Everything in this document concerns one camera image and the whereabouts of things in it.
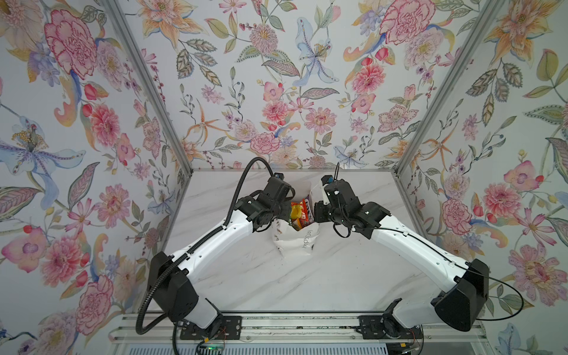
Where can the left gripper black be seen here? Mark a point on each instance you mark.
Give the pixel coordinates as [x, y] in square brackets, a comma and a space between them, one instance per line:
[286, 208]

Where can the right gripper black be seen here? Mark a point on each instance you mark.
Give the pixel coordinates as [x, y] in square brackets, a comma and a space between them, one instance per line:
[320, 208]

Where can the red yellow snack packet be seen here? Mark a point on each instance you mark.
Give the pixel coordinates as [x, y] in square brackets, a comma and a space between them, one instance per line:
[302, 212]

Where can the white paper bag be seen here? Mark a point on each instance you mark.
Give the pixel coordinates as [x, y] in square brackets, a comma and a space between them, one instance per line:
[291, 243]

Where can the small orange snack packet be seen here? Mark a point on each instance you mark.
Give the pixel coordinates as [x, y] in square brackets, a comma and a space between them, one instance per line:
[296, 224]

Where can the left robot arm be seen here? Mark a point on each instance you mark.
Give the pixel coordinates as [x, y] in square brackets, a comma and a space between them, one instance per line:
[170, 291]

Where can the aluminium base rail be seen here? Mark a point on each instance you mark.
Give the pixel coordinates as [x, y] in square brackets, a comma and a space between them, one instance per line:
[338, 333]

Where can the right aluminium frame post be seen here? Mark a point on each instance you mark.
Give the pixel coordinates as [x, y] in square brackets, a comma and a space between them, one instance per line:
[485, 19]

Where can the aluminium frame post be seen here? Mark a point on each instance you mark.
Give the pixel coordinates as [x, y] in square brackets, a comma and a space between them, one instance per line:
[485, 19]
[119, 22]

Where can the left aluminium frame post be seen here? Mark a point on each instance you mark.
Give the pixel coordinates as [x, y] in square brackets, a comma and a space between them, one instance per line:
[119, 22]

